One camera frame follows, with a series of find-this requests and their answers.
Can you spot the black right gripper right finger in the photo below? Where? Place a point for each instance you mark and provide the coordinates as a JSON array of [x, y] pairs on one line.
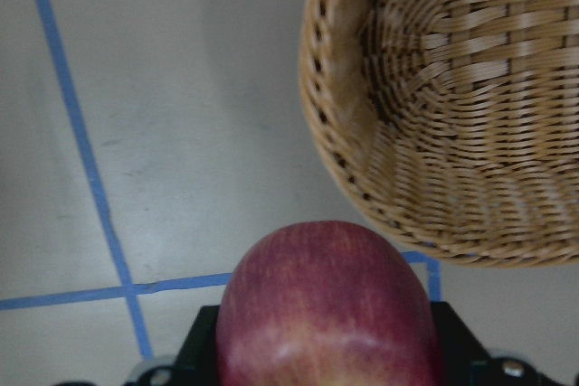
[[464, 359]]

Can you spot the woven wicker basket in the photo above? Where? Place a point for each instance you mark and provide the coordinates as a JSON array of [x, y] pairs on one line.
[[451, 125]]

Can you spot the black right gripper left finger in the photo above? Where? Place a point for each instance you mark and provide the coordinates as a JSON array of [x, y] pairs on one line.
[[196, 362]]

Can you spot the red apple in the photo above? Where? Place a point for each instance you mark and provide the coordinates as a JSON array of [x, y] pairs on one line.
[[326, 303]]

